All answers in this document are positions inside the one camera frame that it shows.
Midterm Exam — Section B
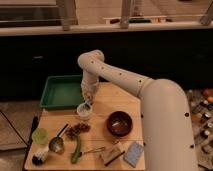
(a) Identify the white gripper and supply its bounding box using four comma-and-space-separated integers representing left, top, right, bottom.
81, 71, 99, 100

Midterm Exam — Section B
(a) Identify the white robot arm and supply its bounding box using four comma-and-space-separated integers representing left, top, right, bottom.
78, 50, 198, 171

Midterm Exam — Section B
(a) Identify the white paper cup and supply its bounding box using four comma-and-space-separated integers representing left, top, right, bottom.
77, 103, 92, 121

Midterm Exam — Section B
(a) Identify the green plastic cup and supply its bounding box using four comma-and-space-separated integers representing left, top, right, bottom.
31, 128, 48, 145

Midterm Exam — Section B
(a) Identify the green plastic tray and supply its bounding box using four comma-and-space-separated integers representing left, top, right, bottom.
40, 75, 83, 110

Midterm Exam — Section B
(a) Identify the dark red bowl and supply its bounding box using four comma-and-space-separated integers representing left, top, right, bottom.
106, 111, 133, 137

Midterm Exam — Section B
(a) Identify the metal measuring scoop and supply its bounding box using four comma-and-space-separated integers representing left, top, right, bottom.
49, 125, 68, 154

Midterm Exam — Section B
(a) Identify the wooden block with black edge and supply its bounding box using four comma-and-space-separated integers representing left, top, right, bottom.
100, 147, 125, 166

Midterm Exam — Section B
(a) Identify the blue sponge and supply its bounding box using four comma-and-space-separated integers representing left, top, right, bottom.
123, 141, 143, 167

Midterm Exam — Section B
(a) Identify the black white brush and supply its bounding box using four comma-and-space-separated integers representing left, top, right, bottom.
32, 149, 49, 166

